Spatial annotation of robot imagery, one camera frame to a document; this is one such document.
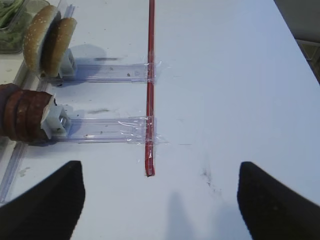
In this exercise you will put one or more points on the white lower pusher block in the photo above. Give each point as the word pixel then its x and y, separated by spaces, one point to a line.
pixel 55 122

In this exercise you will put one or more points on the white upper pusher block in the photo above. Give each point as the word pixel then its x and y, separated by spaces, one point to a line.
pixel 68 65

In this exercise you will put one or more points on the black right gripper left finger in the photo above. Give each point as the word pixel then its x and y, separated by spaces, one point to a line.
pixel 48 211

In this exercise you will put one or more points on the clear track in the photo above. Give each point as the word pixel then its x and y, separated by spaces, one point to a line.
pixel 133 130
pixel 129 73

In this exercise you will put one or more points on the clear plastic vegetable container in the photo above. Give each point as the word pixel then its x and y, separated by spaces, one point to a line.
pixel 15 17

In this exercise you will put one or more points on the clear lower right track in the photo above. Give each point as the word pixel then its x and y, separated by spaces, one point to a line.
pixel 133 130

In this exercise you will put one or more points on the clear long right rail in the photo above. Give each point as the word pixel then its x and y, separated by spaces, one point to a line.
pixel 12 153

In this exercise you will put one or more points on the plain brown bun half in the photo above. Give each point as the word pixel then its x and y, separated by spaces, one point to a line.
pixel 56 44

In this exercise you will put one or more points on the sesame top bun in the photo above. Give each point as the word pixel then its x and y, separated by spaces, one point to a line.
pixel 36 35

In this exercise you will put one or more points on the white pusher block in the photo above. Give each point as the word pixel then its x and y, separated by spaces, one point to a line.
pixel 55 122
pixel 68 65

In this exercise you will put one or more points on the red plastic rail strip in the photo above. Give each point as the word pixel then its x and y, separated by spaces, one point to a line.
pixel 150 87

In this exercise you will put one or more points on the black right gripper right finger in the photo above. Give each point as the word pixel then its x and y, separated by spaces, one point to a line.
pixel 271 210

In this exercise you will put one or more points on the clear upper right track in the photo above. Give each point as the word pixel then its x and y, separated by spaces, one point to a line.
pixel 129 73

